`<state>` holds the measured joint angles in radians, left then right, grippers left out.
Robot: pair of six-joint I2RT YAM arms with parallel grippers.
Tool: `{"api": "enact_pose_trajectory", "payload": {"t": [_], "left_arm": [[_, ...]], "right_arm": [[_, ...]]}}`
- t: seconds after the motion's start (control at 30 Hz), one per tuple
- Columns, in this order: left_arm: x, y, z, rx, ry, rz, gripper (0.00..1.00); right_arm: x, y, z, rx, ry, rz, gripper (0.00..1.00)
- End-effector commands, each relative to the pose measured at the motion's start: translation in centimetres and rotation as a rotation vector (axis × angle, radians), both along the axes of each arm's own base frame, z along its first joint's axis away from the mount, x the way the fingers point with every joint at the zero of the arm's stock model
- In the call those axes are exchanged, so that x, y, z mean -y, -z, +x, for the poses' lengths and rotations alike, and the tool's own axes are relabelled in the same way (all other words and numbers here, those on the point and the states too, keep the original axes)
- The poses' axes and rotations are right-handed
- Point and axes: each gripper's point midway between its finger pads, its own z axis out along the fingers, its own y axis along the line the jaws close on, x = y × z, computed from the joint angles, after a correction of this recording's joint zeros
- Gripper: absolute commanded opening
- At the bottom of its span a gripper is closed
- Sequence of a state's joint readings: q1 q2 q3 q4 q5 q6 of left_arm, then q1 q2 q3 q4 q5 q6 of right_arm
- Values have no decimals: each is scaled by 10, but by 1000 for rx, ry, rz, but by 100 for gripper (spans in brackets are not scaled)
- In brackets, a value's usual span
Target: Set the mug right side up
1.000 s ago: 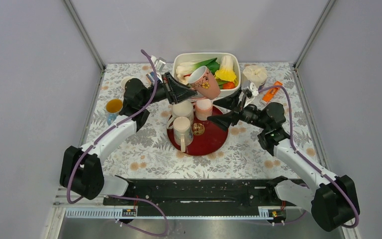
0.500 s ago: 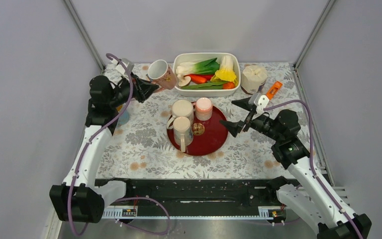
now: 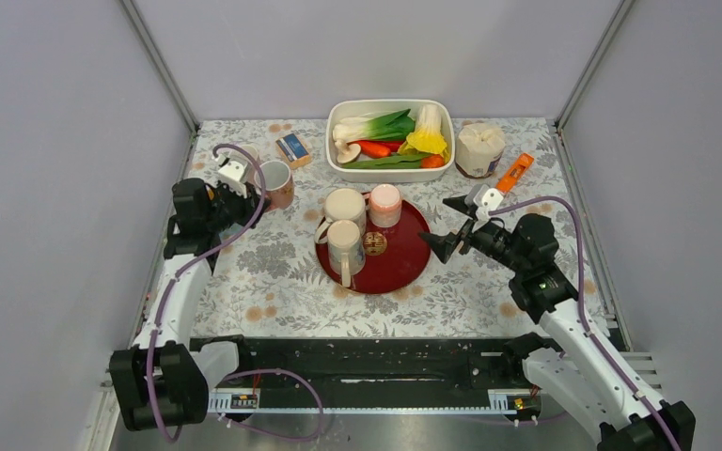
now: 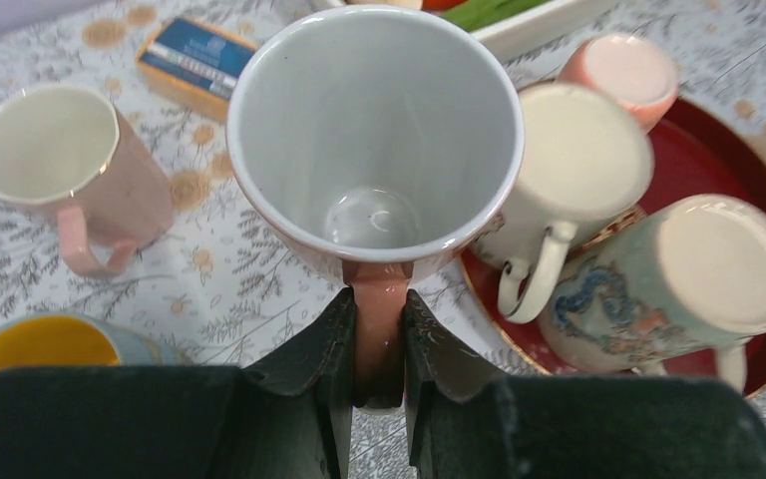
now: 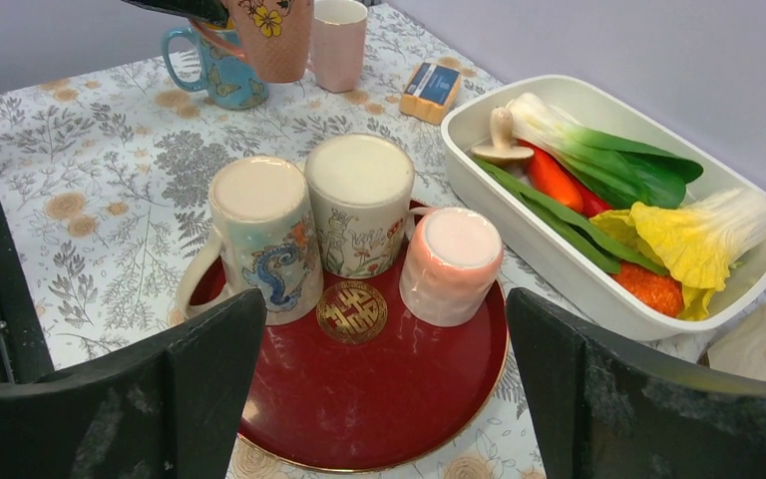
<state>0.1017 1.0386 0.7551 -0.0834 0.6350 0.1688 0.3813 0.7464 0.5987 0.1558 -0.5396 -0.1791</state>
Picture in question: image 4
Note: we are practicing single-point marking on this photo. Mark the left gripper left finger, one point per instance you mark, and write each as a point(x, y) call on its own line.
point(288, 415)

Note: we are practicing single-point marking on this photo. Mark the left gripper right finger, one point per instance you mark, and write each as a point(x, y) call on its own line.
point(467, 418)

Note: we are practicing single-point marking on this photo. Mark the blue glazed mug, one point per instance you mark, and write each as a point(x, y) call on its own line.
point(59, 338)

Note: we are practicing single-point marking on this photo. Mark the cream mug blue dragon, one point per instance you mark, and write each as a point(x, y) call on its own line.
point(690, 277)

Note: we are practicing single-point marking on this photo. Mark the pink square mug front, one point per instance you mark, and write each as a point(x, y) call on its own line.
point(377, 142)

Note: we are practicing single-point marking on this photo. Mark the pink faceted mug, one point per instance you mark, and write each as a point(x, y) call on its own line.
point(68, 154)

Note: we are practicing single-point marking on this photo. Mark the white mug with rose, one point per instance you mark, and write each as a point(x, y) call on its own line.
point(586, 161)

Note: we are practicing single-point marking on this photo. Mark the pink mug at back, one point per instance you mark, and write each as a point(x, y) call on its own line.
point(631, 70)

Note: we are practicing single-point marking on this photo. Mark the floral tablecloth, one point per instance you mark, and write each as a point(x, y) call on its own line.
point(219, 286)

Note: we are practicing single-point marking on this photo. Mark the red round tray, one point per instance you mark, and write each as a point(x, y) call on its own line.
point(695, 153)

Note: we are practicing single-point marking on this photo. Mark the yellow sponge blue label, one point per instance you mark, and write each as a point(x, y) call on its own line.
point(194, 64)

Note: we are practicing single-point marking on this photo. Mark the white rectangular dish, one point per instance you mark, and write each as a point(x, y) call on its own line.
point(527, 31)

